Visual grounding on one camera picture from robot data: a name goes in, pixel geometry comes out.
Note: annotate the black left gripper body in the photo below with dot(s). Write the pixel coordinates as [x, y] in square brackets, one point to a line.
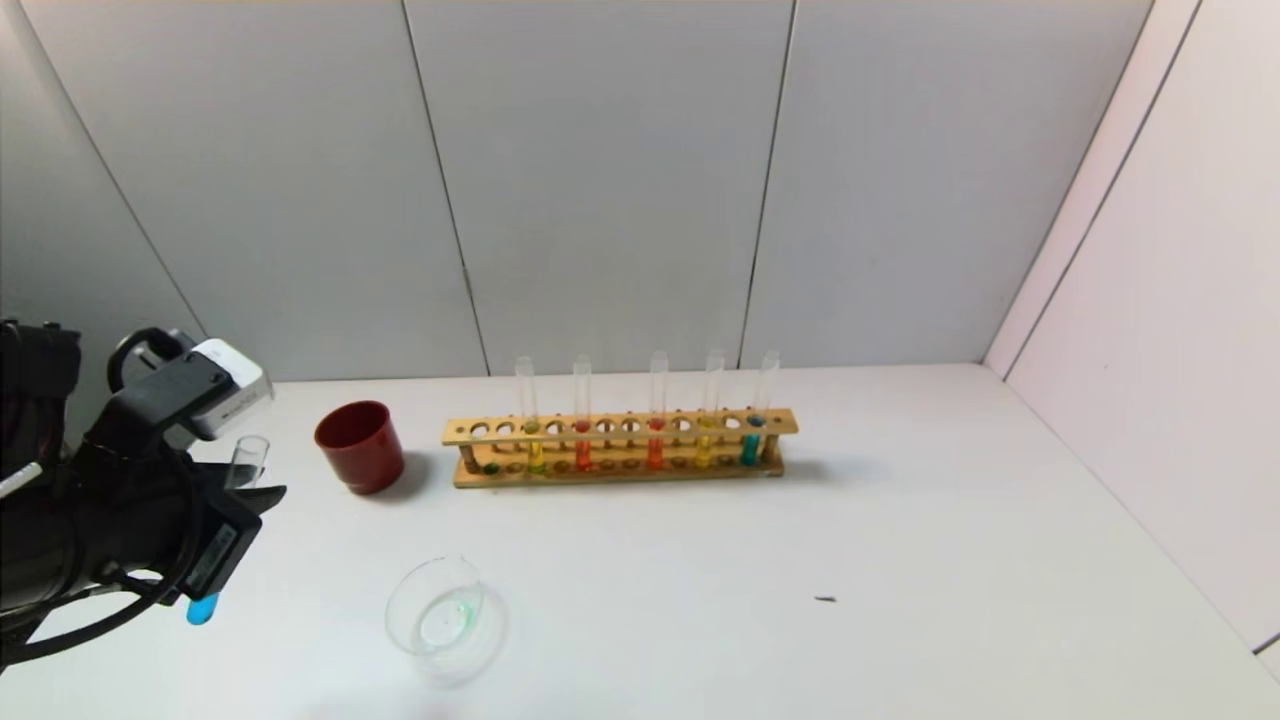
[221, 557]

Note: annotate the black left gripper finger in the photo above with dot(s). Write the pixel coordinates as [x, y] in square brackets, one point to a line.
[255, 500]

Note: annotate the blue pigment test tube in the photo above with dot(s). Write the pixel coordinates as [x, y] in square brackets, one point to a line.
[749, 450]
[248, 465]

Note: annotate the yellow pigment test tube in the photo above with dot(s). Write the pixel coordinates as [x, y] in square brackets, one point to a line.
[703, 452]
[535, 458]

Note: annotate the clear glass beaker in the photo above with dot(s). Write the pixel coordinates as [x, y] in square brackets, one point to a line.
[440, 625]

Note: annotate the red pigment test tube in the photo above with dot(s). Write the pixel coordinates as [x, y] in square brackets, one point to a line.
[655, 453]
[582, 455]

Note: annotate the wooden test tube rack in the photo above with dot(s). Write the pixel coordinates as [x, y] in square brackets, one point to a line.
[620, 474]

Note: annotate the dark red plastic cup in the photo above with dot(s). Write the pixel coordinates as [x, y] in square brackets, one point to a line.
[360, 450]

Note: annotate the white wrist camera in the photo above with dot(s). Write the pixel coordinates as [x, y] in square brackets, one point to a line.
[235, 375]

